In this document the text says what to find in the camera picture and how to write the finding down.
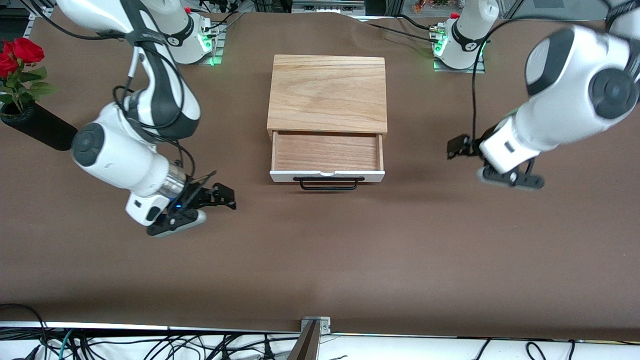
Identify teal cable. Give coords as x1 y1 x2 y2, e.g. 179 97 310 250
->
57 329 77 360

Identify black metal drawer handle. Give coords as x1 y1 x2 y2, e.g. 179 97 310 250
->
293 176 365 191

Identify brown table cover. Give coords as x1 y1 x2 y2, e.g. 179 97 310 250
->
0 11 640 342

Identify black vase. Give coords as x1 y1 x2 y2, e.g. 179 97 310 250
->
0 100 79 152

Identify light wooden drawer cabinet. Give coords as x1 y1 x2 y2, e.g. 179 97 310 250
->
266 54 389 143

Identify black base cable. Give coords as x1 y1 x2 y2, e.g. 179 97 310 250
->
396 13 437 31
202 10 247 38
366 22 442 43

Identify aluminium table edge rail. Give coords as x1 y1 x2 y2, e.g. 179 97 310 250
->
0 320 640 346

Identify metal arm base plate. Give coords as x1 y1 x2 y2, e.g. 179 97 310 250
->
432 30 487 75
167 22 229 67

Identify grey metal corner bracket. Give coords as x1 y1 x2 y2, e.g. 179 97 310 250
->
301 316 332 335

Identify red rose bunch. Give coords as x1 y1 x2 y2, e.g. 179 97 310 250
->
0 37 60 115

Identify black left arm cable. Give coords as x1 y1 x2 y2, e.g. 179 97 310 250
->
470 0 631 146

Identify grey background device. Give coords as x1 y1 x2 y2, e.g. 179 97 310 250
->
291 0 367 14

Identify tangled black cables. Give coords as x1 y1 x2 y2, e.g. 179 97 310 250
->
0 327 301 360

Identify colourful background objects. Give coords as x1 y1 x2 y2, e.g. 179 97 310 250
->
412 0 453 13

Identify looped black cable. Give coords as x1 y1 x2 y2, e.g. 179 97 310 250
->
0 303 49 332

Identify brown slanted post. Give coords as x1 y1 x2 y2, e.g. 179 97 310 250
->
287 320 321 360

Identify white-fronted wooden drawer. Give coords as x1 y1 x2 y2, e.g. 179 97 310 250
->
269 131 386 183

